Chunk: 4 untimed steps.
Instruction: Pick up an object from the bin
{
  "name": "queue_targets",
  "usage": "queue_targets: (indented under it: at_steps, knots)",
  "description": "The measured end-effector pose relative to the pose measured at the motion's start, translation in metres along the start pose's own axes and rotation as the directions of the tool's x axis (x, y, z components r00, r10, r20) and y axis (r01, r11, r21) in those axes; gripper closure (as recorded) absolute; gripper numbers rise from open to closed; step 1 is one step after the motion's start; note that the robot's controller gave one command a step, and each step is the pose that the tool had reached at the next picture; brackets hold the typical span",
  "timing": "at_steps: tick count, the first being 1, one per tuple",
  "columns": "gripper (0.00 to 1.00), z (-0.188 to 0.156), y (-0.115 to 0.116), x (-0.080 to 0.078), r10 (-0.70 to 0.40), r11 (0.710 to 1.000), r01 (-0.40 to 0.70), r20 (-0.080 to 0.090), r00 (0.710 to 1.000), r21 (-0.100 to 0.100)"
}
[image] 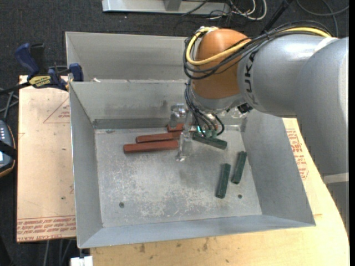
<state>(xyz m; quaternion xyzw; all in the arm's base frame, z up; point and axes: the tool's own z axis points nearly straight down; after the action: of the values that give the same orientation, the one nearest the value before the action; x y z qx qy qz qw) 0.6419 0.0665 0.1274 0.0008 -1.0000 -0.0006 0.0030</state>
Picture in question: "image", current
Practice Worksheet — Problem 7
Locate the brown cardboard board red print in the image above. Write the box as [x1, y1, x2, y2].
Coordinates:
[16, 75, 324, 243]

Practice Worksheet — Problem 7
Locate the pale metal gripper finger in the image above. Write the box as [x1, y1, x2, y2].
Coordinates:
[175, 133, 186, 162]
[184, 131, 193, 155]

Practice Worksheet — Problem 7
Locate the grey metal bin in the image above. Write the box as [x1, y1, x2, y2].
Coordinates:
[65, 31, 316, 249]

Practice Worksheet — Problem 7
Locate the red-brown flat block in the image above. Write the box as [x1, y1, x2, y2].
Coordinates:
[166, 123, 185, 133]
[123, 140, 179, 155]
[135, 131, 182, 144]

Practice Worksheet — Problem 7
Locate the dark green flat block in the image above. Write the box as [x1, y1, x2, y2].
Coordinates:
[230, 150, 248, 185]
[215, 163, 232, 200]
[192, 131, 228, 150]

